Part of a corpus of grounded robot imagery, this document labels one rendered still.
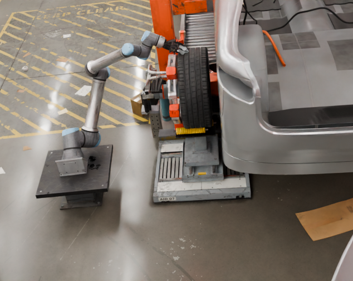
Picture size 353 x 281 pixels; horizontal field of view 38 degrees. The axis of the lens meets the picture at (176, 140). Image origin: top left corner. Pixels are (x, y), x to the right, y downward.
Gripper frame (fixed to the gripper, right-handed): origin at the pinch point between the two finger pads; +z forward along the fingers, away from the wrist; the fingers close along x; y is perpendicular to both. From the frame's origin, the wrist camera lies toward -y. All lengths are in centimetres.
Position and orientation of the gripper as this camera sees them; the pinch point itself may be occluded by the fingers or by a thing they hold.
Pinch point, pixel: (187, 51)
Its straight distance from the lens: 410.6
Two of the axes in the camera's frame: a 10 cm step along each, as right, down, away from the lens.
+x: 3.7, -7.4, -5.6
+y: -0.4, 5.9, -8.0
